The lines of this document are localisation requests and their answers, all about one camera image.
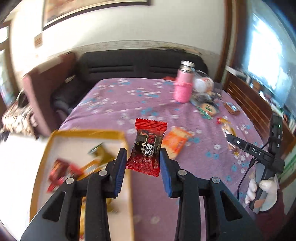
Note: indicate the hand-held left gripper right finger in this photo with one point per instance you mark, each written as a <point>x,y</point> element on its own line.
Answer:
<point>165,172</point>

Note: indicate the brown snack packet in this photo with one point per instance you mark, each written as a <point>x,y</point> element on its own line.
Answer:
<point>232,108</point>

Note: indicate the small wall plaque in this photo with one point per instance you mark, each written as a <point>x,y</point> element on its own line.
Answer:
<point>38,40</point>

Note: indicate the framed wall picture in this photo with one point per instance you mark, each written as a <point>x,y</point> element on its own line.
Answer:
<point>92,11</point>

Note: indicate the white cup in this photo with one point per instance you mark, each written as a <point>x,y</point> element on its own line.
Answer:
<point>203,84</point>

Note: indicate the brown wooden cabinet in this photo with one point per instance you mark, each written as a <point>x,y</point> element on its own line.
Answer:
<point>247,99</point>

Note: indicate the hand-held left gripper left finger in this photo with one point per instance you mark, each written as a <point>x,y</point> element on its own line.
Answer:
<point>119,171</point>

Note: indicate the person's right hand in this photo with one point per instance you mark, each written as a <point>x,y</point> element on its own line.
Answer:
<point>269,192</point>

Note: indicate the yellow cracker packet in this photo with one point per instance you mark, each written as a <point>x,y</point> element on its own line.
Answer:
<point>92,168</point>

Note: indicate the red black candy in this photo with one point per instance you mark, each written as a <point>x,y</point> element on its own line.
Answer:
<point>145,148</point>

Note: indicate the small clear snack packet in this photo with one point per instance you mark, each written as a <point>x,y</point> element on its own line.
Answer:
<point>228,130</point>

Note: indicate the glass panel door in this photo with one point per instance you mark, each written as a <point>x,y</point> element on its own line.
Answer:
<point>4,69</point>

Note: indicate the small red candy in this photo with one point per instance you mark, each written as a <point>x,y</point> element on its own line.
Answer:
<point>219,120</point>

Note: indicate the bright window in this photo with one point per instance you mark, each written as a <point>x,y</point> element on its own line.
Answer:
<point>270,53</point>

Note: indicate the pink bottle with knitted sleeve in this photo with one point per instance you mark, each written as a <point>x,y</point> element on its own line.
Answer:
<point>183,85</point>

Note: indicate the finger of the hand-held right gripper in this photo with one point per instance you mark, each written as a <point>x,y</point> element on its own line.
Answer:
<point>235,141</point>

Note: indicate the orange wafer packet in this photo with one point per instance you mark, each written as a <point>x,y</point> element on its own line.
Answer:
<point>177,141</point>

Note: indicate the person's right forearm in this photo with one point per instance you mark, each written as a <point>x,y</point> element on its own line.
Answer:
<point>281,215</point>

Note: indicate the round cracker packet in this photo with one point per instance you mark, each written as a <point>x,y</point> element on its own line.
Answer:
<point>209,109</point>

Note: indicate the maroon armchair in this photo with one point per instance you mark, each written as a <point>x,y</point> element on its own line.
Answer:
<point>44,92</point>

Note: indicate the yellow cardboard box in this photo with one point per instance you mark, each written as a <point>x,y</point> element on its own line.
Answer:
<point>69,143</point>

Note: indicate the purple floral tablecloth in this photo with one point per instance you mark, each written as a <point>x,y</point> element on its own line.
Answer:
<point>148,208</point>

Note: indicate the black sofa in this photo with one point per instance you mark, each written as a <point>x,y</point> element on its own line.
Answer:
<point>129,67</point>

